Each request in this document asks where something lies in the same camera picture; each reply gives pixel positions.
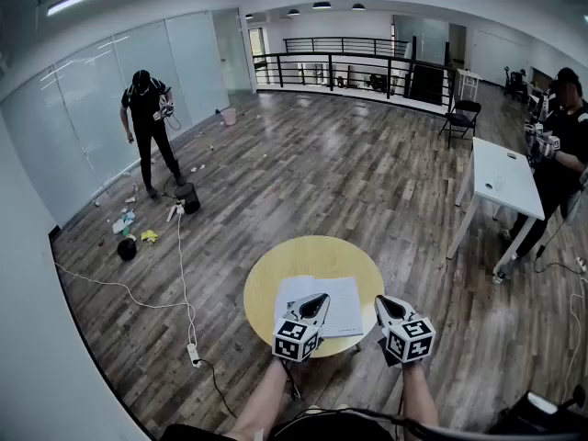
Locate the black metal railing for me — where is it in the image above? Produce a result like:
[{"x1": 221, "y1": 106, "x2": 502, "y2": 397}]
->
[{"x1": 264, "y1": 37, "x2": 460, "y2": 107}]

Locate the thick black headset cable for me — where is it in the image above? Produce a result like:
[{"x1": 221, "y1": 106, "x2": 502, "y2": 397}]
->
[{"x1": 275, "y1": 409, "x2": 588, "y2": 436}]

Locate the person's right forearm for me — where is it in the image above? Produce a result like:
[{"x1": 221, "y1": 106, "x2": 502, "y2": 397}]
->
[{"x1": 402, "y1": 360, "x2": 440, "y2": 429}]

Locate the black board stand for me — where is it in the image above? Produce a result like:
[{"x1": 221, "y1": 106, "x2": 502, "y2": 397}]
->
[{"x1": 406, "y1": 34, "x2": 454, "y2": 107}]

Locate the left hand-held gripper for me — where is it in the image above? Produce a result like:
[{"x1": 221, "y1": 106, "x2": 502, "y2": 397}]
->
[{"x1": 272, "y1": 291, "x2": 333, "y2": 364}]

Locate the white rectangular table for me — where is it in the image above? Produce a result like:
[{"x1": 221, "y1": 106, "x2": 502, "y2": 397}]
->
[{"x1": 446, "y1": 136, "x2": 547, "y2": 277}]

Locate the round wooden side table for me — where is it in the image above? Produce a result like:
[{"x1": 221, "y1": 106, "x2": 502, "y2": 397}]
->
[{"x1": 243, "y1": 235, "x2": 385, "y2": 360}]

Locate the black office chair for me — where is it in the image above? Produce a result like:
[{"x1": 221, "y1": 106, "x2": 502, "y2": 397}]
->
[{"x1": 503, "y1": 65, "x2": 529, "y2": 104}]

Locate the person's black shirt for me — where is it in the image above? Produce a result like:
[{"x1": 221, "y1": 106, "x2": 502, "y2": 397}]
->
[{"x1": 158, "y1": 409, "x2": 414, "y2": 441}]

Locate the black mesh waste bin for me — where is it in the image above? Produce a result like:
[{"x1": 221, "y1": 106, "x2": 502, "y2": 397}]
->
[{"x1": 174, "y1": 182, "x2": 202, "y2": 215}]

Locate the frosted glass partition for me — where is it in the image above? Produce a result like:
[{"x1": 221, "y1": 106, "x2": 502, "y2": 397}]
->
[{"x1": 0, "y1": 9, "x2": 256, "y2": 227}]

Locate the black charger cable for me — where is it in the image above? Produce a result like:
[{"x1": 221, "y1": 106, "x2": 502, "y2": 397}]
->
[{"x1": 532, "y1": 218, "x2": 580, "y2": 275}]

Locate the person's left forearm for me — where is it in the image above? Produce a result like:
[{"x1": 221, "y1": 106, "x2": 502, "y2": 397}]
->
[{"x1": 227, "y1": 358, "x2": 288, "y2": 441}]

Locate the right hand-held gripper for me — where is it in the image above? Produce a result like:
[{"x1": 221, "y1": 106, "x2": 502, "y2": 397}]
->
[{"x1": 374, "y1": 294, "x2": 436, "y2": 368}]

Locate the black power cable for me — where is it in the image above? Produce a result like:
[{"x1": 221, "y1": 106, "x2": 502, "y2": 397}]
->
[{"x1": 195, "y1": 358, "x2": 240, "y2": 420}]

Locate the grey and yellow book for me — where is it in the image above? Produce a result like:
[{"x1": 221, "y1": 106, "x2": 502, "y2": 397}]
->
[{"x1": 274, "y1": 275, "x2": 365, "y2": 339}]

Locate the small white side table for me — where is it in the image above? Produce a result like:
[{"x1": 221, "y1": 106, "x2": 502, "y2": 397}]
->
[{"x1": 456, "y1": 68, "x2": 482, "y2": 105}]

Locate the white power cable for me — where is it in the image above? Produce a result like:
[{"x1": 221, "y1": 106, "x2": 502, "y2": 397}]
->
[
  {"x1": 176, "y1": 216, "x2": 198, "y2": 346},
  {"x1": 562, "y1": 273, "x2": 588, "y2": 394},
  {"x1": 53, "y1": 262, "x2": 197, "y2": 346}
]

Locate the black swivel chair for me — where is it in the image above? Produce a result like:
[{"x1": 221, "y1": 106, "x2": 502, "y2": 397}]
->
[{"x1": 486, "y1": 383, "x2": 588, "y2": 436}]

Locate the black folding chair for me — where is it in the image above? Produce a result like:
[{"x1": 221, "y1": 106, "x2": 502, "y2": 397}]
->
[{"x1": 438, "y1": 99, "x2": 482, "y2": 150}]

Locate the scattered floor litter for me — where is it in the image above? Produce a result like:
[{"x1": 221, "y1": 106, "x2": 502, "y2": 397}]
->
[{"x1": 94, "y1": 112, "x2": 272, "y2": 247}]

